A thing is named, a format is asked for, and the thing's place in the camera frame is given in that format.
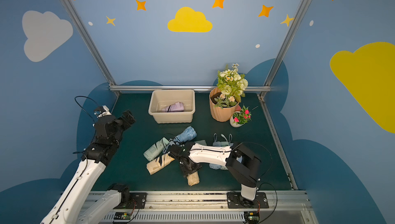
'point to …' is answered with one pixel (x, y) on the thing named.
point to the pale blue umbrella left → (215, 143)
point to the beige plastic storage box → (160, 98)
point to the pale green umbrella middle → (225, 144)
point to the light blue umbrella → (189, 134)
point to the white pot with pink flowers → (239, 118)
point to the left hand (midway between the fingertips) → (122, 113)
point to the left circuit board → (122, 216)
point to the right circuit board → (251, 217)
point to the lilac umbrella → (178, 107)
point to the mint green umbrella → (156, 149)
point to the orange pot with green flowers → (225, 97)
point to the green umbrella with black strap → (202, 142)
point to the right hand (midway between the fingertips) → (191, 170)
